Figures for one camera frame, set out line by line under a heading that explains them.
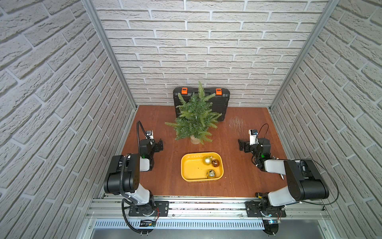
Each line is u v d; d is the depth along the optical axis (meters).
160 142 0.88
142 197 0.58
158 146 0.87
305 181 0.45
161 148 0.89
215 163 0.87
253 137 0.81
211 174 0.81
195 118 0.82
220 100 0.92
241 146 0.86
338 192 0.45
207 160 0.87
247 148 0.84
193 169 0.87
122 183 0.44
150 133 0.83
